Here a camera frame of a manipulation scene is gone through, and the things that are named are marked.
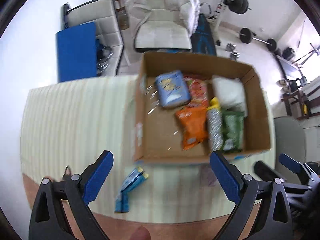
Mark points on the chrome dumbbells under chair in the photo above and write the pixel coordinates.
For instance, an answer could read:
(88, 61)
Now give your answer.
(104, 53)

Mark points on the white soft pillow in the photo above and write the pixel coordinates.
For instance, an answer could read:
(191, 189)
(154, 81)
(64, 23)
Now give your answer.
(230, 93)

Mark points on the yellow silver scrubber sponge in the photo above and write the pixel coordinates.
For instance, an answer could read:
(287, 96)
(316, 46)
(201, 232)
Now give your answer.
(214, 124)

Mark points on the blue snack packet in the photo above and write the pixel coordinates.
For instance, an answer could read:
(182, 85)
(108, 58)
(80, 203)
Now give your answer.
(131, 182)

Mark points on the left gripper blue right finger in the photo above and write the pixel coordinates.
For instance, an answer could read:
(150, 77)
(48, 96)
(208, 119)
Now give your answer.
(228, 176)

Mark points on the black treadmill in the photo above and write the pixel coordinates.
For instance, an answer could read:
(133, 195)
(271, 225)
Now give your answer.
(292, 69)

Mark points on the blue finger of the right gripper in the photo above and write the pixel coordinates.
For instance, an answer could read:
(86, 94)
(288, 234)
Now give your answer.
(291, 161)
(266, 173)

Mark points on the person's left hand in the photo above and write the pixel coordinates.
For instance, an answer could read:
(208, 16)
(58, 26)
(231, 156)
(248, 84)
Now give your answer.
(141, 233)

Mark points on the orange snack packet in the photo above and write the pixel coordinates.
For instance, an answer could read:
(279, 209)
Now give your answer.
(193, 122)

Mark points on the cardboard box with blue print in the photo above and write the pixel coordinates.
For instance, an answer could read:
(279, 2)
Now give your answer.
(159, 134)

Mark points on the blue black bench pad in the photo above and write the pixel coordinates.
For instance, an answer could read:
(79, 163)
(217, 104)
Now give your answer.
(202, 40)

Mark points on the green snack packet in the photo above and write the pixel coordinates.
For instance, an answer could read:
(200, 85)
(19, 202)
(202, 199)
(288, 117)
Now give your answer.
(232, 130)

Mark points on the dark wooden chair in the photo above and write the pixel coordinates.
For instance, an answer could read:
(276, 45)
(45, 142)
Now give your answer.
(301, 102)

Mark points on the white puffer jacket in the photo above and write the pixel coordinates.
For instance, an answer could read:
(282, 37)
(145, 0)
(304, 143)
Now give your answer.
(183, 12)

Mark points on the red snack packet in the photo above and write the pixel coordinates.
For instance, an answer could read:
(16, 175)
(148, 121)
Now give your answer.
(198, 92)

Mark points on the light blue tissue pack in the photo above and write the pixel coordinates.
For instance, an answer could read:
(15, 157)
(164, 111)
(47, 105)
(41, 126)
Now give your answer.
(172, 89)

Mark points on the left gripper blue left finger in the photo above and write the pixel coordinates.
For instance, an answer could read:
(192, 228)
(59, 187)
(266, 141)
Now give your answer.
(94, 176)

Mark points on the floor barbell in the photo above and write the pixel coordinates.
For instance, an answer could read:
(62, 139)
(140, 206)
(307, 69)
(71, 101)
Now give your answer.
(247, 36)

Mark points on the white leather side chair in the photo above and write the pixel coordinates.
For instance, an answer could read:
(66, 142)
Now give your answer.
(104, 15)

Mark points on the white cushioned chair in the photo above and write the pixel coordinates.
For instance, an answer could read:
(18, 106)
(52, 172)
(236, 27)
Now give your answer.
(162, 35)

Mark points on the weight bench rack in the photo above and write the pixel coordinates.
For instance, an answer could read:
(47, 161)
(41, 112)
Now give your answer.
(215, 18)

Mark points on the blue foam mat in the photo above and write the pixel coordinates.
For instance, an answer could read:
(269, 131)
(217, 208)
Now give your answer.
(76, 53)

